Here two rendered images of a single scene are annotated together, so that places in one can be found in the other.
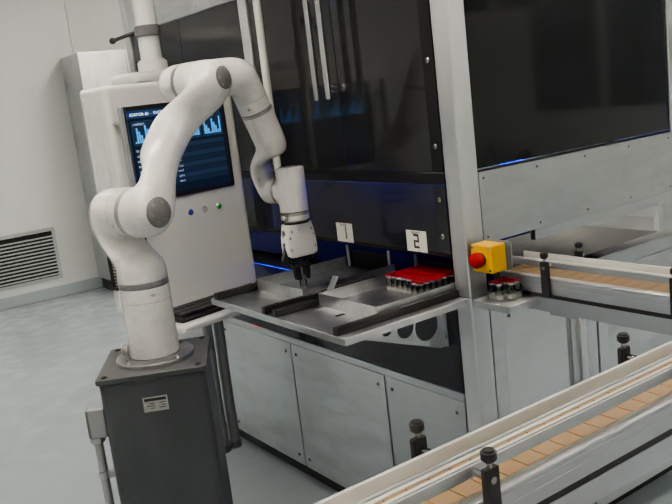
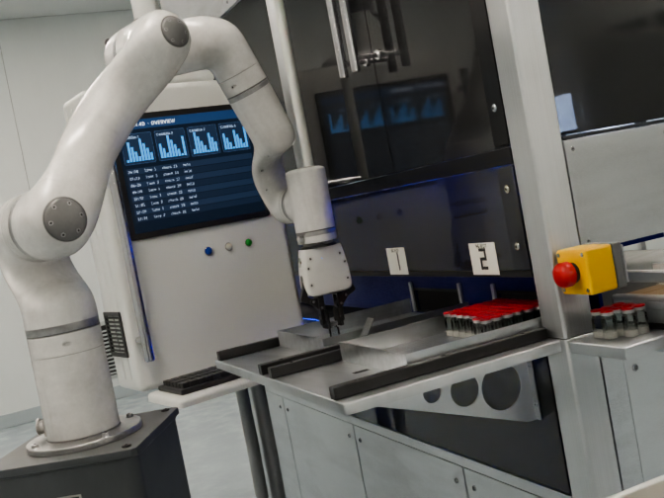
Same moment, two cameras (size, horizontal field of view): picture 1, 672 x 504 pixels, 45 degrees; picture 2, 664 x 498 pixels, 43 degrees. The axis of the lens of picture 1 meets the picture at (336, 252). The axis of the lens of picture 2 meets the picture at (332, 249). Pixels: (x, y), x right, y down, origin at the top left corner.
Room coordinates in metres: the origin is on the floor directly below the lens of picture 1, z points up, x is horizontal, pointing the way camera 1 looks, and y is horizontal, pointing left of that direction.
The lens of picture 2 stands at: (0.62, -0.26, 1.17)
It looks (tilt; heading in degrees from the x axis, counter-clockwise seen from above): 3 degrees down; 11
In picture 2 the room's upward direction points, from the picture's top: 11 degrees counter-clockwise
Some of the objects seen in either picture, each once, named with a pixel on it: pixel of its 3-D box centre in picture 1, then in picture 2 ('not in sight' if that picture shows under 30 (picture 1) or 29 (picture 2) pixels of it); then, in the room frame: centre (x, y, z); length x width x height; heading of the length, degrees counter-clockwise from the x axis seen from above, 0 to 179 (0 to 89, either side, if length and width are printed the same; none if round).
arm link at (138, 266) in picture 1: (127, 236); (41, 261); (1.96, 0.50, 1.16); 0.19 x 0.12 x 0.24; 49
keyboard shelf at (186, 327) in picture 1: (214, 307); (239, 375); (2.64, 0.43, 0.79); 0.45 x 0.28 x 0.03; 135
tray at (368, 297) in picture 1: (396, 291); (454, 335); (2.16, -0.15, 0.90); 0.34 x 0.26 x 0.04; 124
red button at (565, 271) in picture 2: (478, 260); (567, 274); (1.99, -0.35, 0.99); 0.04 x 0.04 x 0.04; 34
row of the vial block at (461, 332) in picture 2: (407, 285); (473, 325); (2.18, -0.19, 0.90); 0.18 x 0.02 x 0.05; 34
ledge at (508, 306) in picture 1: (510, 300); (629, 340); (2.03, -0.43, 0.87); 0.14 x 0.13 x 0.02; 124
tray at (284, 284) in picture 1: (325, 276); (371, 324); (2.44, 0.04, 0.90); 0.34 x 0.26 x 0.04; 124
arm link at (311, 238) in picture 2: (294, 216); (315, 237); (2.36, 0.11, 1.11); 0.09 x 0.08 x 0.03; 124
